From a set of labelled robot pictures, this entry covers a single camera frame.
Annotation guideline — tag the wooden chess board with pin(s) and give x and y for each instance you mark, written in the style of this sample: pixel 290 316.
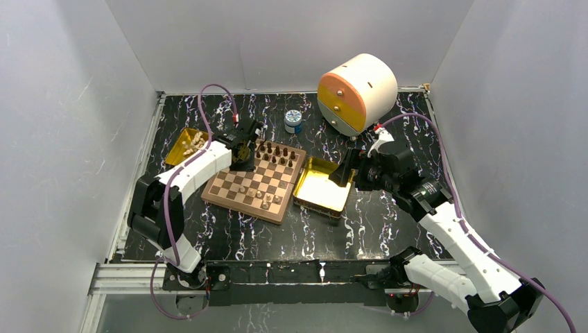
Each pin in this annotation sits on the wooden chess board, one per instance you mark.
pixel 223 189

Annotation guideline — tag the small blue white jar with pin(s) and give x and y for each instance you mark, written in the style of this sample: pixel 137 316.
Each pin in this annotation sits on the small blue white jar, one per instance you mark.
pixel 293 121

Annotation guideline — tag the empty gold square tin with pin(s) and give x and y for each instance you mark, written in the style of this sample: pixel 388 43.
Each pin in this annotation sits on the empty gold square tin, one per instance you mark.
pixel 315 191

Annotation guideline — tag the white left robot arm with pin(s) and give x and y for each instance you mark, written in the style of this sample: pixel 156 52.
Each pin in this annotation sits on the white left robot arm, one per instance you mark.
pixel 157 205

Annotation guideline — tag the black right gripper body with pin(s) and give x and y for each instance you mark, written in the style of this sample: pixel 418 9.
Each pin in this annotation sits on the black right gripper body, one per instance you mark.
pixel 369 176

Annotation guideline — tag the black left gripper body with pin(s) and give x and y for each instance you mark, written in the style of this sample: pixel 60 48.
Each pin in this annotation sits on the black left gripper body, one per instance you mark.
pixel 248 164

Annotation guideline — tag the row of dark chess pieces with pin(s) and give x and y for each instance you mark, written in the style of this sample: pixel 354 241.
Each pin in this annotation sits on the row of dark chess pieces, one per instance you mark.
pixel 273 153

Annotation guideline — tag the aluminium front rail frame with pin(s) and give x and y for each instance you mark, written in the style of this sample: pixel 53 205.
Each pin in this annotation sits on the aluminium front rail frame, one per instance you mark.
pixel 227 282

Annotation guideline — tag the gold tin with white pieces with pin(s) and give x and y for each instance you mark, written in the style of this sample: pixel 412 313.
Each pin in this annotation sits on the gold tin with white pieces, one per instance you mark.
pixel 175 156

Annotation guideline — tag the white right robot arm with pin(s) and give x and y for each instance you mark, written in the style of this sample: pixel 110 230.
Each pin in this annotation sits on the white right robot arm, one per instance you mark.
pixel 494 299

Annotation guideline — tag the round pastel drawer cabinet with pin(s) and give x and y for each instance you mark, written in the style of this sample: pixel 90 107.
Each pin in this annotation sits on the round pastel drawer cabinet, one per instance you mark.
pixel 355 95

